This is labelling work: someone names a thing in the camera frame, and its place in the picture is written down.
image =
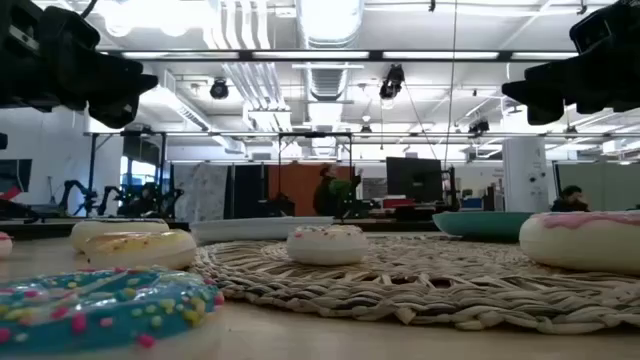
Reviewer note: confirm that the small yellow frosted donut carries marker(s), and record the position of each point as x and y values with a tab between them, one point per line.
140	248

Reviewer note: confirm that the small orange frosted donut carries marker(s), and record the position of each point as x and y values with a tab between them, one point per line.
115	226

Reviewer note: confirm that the small blue sprinkled donut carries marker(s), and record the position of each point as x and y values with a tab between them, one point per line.
100	310

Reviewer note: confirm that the small white sprinkled donut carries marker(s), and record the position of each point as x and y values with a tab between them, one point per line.
327	246

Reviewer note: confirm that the black metal rig frame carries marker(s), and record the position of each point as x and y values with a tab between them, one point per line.
245	55

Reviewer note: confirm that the black background robot arm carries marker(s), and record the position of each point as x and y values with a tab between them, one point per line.
75	195

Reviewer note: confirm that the person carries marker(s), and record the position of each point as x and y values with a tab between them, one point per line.
327	197
570	200

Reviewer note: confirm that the red box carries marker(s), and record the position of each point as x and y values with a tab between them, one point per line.
398	203

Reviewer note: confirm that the grey-green partition wall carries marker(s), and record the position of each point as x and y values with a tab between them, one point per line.
605	185

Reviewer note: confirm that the black overhead camera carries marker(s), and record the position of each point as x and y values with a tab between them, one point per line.
392	82

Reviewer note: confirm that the green plate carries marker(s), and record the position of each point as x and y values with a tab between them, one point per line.
475	225

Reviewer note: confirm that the light blue plate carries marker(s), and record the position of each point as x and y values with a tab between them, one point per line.
250	230

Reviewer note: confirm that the orange partition wall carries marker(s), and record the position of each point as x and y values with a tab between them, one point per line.
297	187

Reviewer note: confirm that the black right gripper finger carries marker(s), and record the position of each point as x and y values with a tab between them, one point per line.
545	85
542	113

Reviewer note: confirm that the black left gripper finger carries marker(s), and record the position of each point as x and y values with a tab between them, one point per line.
125	80
120	111

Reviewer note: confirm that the black round ceiling lamp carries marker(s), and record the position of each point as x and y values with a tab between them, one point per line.
219	89

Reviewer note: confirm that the black computer monitor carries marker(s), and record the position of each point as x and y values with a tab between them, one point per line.
414	179

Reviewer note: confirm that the large pink frosted donut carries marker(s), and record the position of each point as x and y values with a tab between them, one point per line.
580	246

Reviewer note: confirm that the white round pillar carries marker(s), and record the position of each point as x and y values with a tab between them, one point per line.
525	175

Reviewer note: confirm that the round woven straw placemat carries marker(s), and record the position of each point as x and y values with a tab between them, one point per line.
400	290

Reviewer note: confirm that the blue box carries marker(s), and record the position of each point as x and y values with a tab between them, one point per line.
472	203

